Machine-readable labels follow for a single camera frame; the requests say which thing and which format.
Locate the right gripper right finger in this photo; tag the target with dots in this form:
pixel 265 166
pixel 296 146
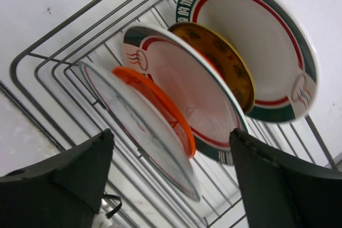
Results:
pixel 281 190

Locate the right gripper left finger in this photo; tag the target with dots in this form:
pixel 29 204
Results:
pixel 64 190

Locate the white plate green rim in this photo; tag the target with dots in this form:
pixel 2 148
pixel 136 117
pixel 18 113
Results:
pixel 209 106

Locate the white plate red characters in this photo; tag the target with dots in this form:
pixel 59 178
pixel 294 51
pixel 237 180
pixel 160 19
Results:
pixel 161 140

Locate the rear white green-rimmed plate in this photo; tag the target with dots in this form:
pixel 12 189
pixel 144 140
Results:
pixel 275 47

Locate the orange plastic plate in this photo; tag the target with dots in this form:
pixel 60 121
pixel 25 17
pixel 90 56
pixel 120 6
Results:
pixel 162 103

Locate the yellow brown patterned plate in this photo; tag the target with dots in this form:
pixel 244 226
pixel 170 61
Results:
pixel 223 57

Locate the metal wire dish rack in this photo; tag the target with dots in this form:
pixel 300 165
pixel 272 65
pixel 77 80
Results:
pixel 46 81

